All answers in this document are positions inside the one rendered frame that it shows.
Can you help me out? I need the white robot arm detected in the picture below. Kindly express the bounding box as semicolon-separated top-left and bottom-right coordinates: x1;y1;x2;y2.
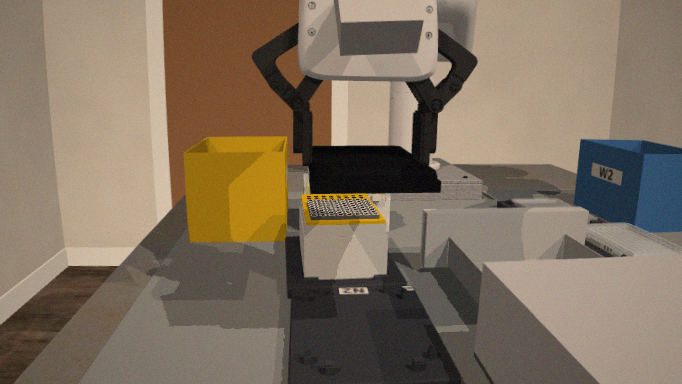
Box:
334;0;477;153

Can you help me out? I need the blue open-top bin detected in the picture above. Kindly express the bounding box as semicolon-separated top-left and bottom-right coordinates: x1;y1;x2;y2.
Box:
574;139;682;233

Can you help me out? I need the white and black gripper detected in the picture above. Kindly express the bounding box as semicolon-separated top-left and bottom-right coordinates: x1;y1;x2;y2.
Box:
252;0;478;166

